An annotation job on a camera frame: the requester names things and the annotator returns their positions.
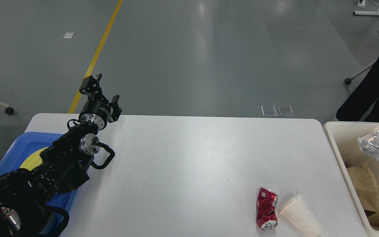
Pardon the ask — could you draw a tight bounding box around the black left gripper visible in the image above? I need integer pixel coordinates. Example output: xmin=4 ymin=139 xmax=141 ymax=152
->
xmin=78 ymin=74 xmax=122 ymax=131

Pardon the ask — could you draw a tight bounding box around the yellow plastic plate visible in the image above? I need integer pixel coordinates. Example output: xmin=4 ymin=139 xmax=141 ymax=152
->
xmin=20 ymin=147 xmax=48 ymax=171

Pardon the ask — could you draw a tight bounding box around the crushed red soda can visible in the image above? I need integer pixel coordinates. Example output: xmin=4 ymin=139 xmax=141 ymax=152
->
xmin=257 ymin=187 xmax=278 ymax=231

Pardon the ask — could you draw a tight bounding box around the white paper cup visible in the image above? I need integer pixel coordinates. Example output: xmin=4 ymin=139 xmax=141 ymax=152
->
xmin=278 ymin=192 xmax=323 ymax=237

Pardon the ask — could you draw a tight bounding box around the brown paper bag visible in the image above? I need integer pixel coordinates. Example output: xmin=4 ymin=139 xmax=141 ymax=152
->
xmin=347 ymin=164 xmax=379 ymax=218

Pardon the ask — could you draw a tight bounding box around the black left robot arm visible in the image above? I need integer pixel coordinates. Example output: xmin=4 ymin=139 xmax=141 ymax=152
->
xmin=0 ymin=74 xmax=122 ymax=237

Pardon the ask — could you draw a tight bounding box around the blue plastic tray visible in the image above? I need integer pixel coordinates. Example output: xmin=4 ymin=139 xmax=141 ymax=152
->
xmin=0 ymin=132 xmax=77 ymax=235

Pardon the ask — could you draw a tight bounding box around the beige plastic bin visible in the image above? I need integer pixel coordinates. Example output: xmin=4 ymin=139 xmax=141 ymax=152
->
xmin=323 ymin=121 xmax=379 ymax=237

